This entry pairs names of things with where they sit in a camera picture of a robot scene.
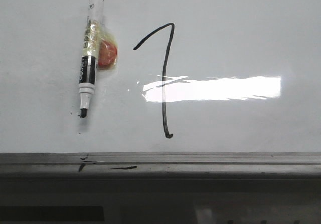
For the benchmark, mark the black and white whiteboard marker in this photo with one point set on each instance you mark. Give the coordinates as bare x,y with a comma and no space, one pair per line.
94,34

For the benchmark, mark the white whiteboard with metal frame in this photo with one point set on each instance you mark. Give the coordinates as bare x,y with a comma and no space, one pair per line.
184,88

